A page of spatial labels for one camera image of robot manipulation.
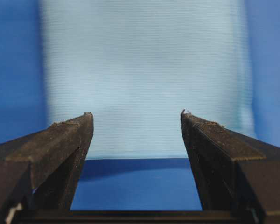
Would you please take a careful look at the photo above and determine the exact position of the light blue towel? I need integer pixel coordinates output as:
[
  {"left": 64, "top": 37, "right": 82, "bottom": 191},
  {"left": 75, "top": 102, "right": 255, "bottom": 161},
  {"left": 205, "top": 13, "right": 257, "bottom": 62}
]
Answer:
[{"left": 40, "top": 0, "right": 255, "bottom": 159}]

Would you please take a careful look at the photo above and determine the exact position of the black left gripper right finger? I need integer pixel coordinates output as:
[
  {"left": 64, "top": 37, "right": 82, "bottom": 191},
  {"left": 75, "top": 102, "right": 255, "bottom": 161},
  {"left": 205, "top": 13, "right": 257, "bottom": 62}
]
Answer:
[{"left": 181, "top": 112, "right": 280, "bottom": 224}]

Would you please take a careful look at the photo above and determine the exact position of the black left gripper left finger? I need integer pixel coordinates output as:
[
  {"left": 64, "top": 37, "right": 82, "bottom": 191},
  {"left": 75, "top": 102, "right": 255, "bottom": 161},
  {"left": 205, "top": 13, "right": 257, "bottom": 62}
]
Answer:
[{"left": 0, "top": 112, "right": 94, "bottom": 224}]

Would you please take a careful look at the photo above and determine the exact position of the dark blue table cloth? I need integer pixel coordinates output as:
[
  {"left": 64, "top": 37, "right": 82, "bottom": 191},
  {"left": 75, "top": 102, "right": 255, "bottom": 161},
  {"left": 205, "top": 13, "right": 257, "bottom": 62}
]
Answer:
[{"left": 0, "top": 0, "right": 280, "bottom": 210}]

